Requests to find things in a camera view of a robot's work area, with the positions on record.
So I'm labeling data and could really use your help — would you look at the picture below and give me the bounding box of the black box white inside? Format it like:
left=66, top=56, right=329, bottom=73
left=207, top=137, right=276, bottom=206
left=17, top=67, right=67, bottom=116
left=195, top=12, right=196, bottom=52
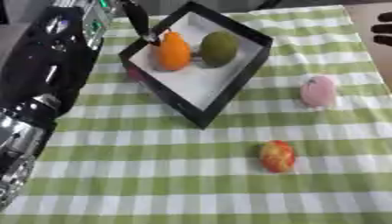
left=117, top=1, right=275, bottom=130

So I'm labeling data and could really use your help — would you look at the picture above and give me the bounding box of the red yellow toy fruit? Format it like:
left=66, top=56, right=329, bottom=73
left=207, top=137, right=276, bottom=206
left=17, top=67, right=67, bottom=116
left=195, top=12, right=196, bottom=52
left=257, top=139, right=298, bottom=173

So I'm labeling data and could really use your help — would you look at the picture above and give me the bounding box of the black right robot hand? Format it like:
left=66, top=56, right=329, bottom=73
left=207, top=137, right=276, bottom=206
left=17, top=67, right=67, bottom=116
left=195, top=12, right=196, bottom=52
left=370, top=10, right=392, bottom=47

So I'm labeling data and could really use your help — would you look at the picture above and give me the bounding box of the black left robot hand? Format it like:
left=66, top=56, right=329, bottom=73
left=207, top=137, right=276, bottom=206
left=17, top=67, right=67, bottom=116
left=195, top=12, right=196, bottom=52
left=0, top=0, right=167, bottom=118

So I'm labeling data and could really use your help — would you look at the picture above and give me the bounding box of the orange toy fruit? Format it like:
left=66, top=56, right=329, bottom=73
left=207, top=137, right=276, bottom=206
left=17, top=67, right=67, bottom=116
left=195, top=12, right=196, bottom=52
left=150, top=31, right=193, bottom=72

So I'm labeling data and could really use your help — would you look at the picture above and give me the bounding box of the green toy fruit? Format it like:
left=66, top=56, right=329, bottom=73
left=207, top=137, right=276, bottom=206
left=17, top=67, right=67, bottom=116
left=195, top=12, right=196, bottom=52
left=197, top=31, right=241, bottom=68

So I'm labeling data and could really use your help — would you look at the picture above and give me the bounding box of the pink toy peach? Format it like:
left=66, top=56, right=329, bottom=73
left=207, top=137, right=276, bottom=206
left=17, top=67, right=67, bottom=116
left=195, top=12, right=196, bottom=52
left=298, top=74, right=339, bottom=109

